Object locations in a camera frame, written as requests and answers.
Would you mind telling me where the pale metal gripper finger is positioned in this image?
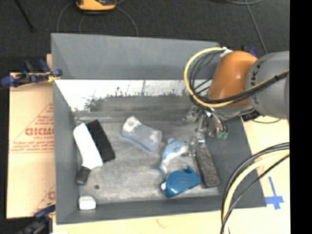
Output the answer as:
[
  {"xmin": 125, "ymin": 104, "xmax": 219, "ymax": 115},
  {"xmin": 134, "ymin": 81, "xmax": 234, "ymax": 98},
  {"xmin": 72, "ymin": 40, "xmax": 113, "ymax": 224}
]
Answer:
[
  {"xmin": 196, "ymin": 130, "xmax": 207, "ymax": 149},
  {"xmin": 189, "ymin": 139, "xmax": 199, "ymax": 156}
]

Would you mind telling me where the light blue toy dolphin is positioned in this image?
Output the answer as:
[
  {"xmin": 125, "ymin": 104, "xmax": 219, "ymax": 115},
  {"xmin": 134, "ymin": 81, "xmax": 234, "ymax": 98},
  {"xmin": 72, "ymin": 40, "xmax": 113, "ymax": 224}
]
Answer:
[{"xmin": 158, "ymin": 137, "xmax": 191, "ymax": 176}]

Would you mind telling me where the dark grey flat block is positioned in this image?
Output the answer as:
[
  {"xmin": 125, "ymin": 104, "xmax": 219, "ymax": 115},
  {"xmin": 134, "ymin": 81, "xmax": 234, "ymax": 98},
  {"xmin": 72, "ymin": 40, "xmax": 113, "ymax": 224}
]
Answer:
[{"xmin": 195, "ymin": 147, "xmax": 221, "ymax": 189}]

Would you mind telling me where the blue toy whale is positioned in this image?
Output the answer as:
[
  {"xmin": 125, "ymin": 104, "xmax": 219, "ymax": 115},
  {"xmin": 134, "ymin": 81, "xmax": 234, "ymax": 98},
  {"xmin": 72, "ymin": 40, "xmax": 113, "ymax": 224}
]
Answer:
[{"xmin": 159, "ymin": 165, "xmax": 203, "ymax": 199}]

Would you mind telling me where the grey metal bin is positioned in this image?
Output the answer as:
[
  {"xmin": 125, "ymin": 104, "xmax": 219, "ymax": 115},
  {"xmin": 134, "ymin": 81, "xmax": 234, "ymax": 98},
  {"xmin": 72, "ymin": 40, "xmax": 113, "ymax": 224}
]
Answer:
[{"xmin": 50, "ymin": 33, "xmax": 267, "ymax": 224}]

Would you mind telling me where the white brush with black bristles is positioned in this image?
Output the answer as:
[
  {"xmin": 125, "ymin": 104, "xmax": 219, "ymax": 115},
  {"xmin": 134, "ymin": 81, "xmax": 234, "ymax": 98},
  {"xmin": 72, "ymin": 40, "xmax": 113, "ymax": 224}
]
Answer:
[{"xmin": 73, "ymin": 119, "xmax": 117, "ymax": 186}]

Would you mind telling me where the small white rounded box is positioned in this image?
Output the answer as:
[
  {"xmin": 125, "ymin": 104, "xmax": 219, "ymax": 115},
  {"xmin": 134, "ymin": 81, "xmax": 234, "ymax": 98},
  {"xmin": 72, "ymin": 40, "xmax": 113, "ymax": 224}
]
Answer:
[{"xmin": 78, "ymin": 195, "xmax": 97, "ymax": 211}]

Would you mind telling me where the brown cardboard board, red print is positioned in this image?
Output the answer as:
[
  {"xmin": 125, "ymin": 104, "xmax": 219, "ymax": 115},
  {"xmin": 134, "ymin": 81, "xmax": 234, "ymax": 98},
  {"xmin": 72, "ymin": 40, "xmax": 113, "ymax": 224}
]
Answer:
[{"xmin": 5, "ymin": 54, "xmax": 57, "ymax": 219}]

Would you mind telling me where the black cylinder on white bracket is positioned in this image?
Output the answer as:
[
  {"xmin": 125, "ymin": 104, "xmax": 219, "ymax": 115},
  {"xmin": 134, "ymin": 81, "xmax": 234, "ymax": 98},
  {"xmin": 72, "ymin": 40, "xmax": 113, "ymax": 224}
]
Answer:
[{"xmin": 241, "ymin": 111, "xmax": 262, "ymax": 122}]

